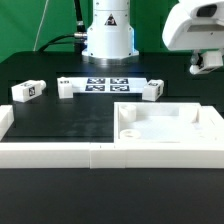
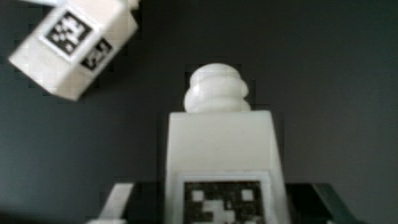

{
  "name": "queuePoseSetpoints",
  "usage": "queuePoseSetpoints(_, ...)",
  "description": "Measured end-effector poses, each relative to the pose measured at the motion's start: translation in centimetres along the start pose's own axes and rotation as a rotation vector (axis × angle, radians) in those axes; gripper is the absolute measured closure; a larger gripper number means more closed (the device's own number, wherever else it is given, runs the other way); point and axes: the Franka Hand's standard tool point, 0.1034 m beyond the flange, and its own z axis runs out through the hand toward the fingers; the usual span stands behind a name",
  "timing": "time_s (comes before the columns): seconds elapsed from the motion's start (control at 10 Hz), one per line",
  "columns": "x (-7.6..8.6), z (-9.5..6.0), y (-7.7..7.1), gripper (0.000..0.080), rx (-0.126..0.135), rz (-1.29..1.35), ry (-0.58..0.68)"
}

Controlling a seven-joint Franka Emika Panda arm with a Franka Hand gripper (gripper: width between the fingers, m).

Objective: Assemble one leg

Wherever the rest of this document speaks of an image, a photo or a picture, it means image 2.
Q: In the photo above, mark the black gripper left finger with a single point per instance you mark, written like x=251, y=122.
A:
x=132, y=205

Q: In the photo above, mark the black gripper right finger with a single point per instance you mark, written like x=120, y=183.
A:
x=317, y=205

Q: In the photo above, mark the white table leg with tag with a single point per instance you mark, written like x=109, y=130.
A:
x=74, y=44
x=225, y=183

